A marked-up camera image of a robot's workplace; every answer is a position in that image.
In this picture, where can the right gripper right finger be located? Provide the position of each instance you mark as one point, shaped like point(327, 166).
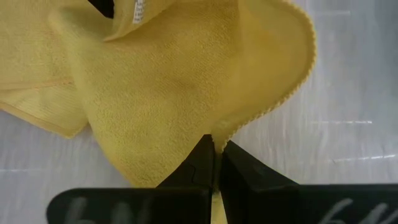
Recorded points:
point(295, 205)

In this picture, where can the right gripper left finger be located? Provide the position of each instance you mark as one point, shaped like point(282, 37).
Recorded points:
point(140, 207)

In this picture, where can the yellow microfiber towel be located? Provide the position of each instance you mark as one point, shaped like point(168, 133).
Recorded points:
point(155, 93)

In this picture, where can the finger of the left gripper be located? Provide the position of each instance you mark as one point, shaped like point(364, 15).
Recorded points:
point(104, 7)

